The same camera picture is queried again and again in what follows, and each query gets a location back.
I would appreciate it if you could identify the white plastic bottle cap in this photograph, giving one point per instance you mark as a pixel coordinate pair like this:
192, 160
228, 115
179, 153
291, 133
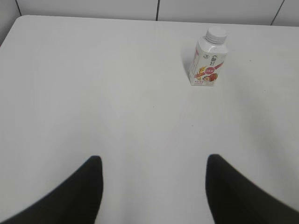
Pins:
216, 35

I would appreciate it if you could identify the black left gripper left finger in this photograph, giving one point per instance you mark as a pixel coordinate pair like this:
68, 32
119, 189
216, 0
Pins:
75, 201

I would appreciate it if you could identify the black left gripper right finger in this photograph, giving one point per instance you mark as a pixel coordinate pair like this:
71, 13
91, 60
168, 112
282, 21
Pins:
233, 199

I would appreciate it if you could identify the white strawberry yogurt bottle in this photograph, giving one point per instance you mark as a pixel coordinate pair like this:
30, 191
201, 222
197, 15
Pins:
207, 63

